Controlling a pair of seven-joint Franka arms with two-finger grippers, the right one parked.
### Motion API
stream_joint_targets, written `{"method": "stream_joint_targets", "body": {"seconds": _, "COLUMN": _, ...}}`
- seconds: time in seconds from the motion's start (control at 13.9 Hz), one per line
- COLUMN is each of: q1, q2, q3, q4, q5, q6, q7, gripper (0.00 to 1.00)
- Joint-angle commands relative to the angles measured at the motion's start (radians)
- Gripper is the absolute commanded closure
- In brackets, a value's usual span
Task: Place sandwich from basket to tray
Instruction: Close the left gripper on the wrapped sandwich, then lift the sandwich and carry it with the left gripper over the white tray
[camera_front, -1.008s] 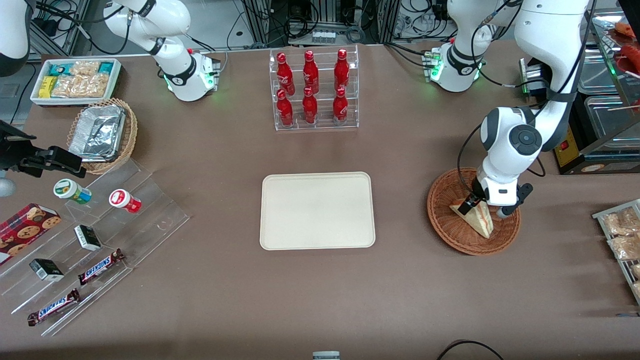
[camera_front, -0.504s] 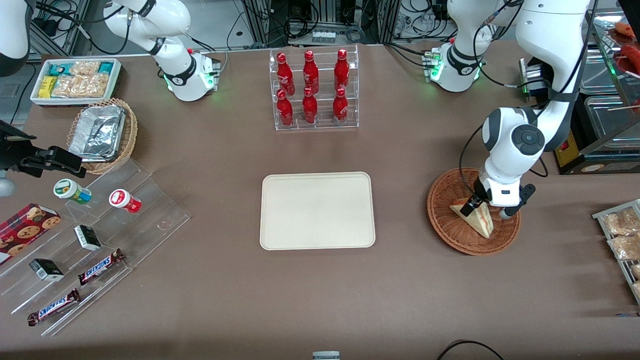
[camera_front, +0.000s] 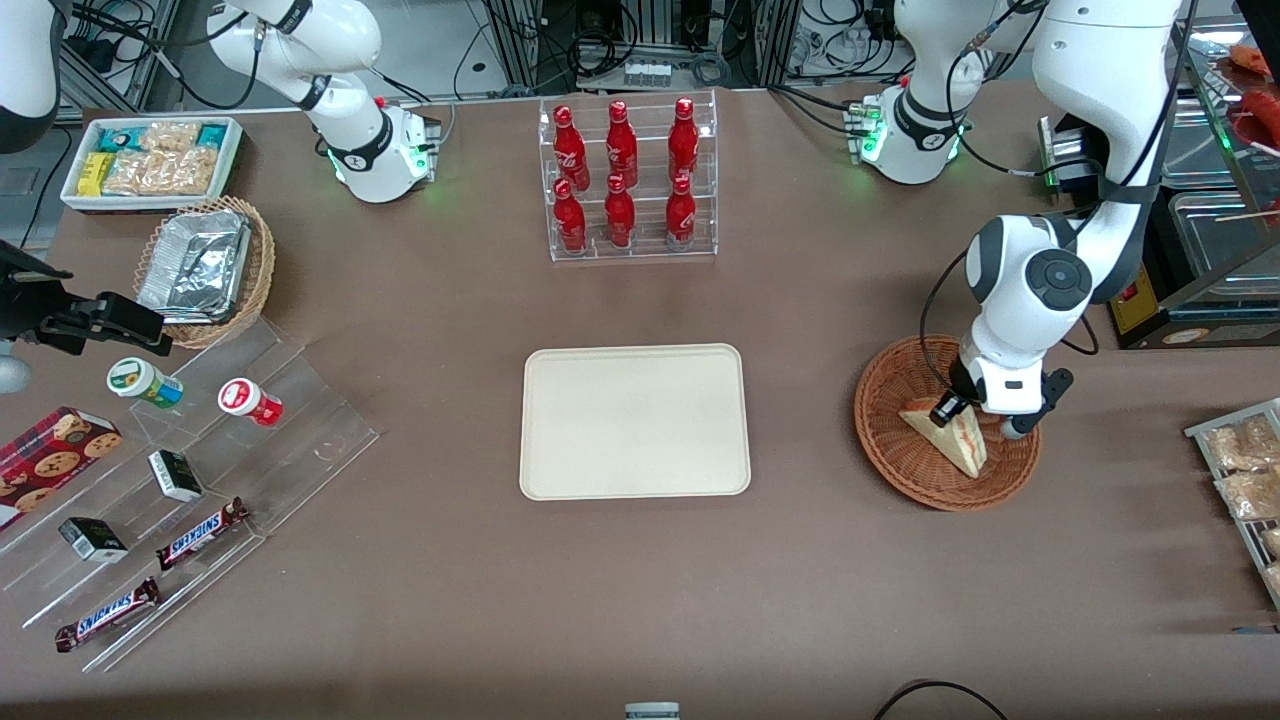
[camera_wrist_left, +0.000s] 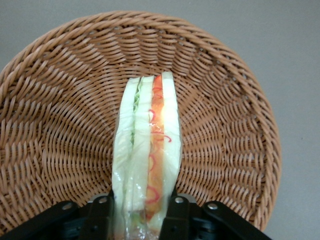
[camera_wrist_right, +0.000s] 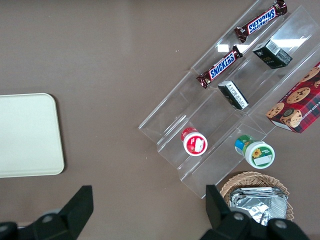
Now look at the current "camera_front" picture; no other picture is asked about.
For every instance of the grey white device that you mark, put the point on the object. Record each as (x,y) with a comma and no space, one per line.
(652,712)

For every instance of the stack of foil trays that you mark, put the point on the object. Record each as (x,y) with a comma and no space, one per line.
(195,265)

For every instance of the brown round wicker basket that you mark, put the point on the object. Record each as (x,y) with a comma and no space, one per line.
(900,470)

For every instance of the clear acrylic bottle rack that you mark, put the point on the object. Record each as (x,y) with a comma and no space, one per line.
(650,255)

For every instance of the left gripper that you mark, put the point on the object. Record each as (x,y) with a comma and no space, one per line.
(962,382)

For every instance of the triangular sandwich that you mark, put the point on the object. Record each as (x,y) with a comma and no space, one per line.
(962,448)

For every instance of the brown snickers bar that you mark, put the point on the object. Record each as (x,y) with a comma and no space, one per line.
(108,614)
(200,534)

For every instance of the clear acrylic stepped stand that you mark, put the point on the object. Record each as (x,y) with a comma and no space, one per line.
(300,430)

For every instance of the glass covered steel pan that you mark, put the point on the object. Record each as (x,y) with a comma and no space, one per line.
(1225,235)

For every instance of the small clear cracker bag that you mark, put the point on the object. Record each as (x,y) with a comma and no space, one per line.
(170,136)

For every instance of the light tan wicker basket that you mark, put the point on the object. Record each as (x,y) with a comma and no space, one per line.
(262,270)

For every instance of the red fried food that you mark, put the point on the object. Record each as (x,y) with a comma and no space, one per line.
(1258,100)

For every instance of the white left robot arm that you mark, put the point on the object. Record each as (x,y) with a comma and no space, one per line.
(1100,100)

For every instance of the cream rectangular tray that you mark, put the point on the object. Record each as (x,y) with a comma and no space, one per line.
(635,425)

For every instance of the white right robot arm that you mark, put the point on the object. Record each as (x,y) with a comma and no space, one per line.
(350,150)

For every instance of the red cola bottle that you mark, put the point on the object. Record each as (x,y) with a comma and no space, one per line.
(621,145)
(569,150)
(681,218)
(620,218)
(570,222)
(683,140)

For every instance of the teal snack pack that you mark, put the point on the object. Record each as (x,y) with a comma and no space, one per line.
(122,138)

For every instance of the steel pan in warmer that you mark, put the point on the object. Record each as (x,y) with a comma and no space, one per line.
(1195,150)

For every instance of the black food warmer machine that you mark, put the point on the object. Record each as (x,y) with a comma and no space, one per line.
(1200,325)

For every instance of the white power strip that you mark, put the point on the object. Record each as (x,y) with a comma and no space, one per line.
(647,74)

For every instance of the yellow snack pack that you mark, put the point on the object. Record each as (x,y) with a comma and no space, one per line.
(95,174)

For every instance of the white rectangular snack bin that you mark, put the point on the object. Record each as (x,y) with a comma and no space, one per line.
(232,150)

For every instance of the red chocolate cookie box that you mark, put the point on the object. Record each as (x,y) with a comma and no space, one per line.
(50,462)

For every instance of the clear bag of snacks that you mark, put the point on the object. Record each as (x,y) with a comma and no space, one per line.
(1245,445)
(1250,495)

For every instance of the small black white box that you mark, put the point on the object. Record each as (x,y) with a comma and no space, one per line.
(93,540)
(176,476)

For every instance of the large clear cracker bag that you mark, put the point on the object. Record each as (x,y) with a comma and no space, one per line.
(165,172)

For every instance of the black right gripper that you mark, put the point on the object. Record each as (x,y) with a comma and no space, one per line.
(30,305)

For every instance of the green lidded cup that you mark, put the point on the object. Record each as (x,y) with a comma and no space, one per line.
(140,380)

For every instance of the red lidded cup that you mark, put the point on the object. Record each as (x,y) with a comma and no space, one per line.
(248,400)

